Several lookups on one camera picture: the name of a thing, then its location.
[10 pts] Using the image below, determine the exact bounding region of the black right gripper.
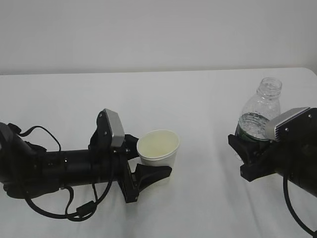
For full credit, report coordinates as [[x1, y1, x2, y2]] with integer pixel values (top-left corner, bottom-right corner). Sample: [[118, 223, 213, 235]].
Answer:
[[228, 108, 317, 182]]

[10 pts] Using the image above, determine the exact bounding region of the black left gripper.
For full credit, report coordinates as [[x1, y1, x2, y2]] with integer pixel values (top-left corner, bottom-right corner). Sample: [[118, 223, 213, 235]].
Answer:
[[113, 134, 172, 203]]

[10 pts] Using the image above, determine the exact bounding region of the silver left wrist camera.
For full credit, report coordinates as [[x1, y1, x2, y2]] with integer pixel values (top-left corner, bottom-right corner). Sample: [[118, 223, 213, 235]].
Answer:
[[104, 109, 125, 148]]

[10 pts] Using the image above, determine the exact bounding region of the clear water bottle green label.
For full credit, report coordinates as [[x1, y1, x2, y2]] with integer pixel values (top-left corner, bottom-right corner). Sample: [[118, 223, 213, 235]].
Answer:
[[235, 77, 282, 142]]

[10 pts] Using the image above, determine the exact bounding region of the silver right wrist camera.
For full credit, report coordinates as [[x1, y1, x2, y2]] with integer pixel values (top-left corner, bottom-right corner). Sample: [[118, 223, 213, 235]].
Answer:
[[264, 107, 310, 141]]

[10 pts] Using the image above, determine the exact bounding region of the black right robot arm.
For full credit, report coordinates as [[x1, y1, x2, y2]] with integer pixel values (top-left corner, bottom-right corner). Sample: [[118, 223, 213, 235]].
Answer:
[[228, 107, 317, 196]]

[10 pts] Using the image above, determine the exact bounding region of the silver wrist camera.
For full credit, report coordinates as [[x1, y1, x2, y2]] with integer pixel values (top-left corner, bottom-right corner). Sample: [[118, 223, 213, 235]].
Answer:
[[104, 109, 125, 148], [264, 107, 310, 141]]

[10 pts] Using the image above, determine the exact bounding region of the white paper cup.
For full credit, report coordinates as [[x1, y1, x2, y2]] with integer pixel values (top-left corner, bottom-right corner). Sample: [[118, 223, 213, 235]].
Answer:
[[136, 129, 180, 169]]

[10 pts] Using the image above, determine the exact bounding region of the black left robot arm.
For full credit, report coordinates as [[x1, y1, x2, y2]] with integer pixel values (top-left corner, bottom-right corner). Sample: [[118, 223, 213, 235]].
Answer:
[[0, 109, 172, 203]]

